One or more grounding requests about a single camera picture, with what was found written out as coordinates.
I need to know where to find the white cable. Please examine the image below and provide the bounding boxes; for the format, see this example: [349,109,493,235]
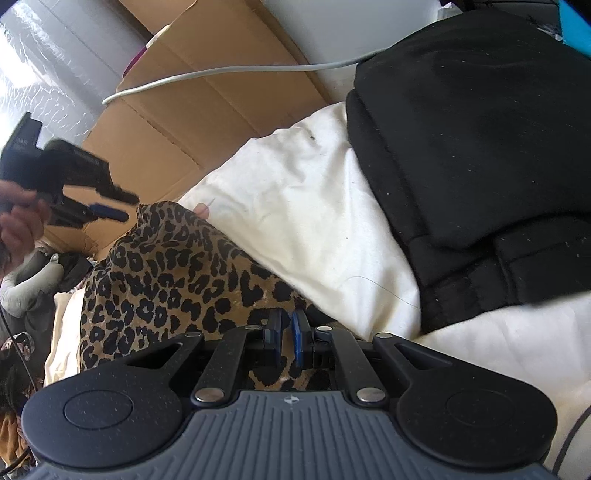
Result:
[102,51,384,107]

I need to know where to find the pink purple packet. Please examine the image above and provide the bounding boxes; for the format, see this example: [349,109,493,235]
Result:
[122,25,172,77]

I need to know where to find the bear print blanket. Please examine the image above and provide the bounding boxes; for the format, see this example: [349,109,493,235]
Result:
[44,102,591,480]

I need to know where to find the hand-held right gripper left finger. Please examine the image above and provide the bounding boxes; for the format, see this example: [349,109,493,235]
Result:
[126,309,283,407]

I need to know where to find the leopard print shorts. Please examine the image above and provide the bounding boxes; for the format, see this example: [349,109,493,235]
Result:
[78,200,352,393]

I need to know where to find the clear plastic sheet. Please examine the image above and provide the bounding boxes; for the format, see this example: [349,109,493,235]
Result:
[0,0,153,195]

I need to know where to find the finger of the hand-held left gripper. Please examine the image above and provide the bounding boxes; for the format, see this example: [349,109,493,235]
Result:
[48,196,127,227]
[62,181,139,205]

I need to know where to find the brown cloth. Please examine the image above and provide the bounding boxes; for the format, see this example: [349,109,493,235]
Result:
[0,411,33,467]

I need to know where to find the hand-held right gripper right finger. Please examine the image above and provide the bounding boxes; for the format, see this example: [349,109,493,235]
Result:
[292,310,454,409]

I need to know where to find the black folded garment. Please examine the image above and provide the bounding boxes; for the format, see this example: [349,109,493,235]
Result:
[345,9,591,335]

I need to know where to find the person's left hand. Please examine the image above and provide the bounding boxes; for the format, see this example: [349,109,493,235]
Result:
[0,181,49,259]

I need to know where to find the brown cardboard sheet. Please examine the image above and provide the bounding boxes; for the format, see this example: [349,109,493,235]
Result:
[46,0,333,264]

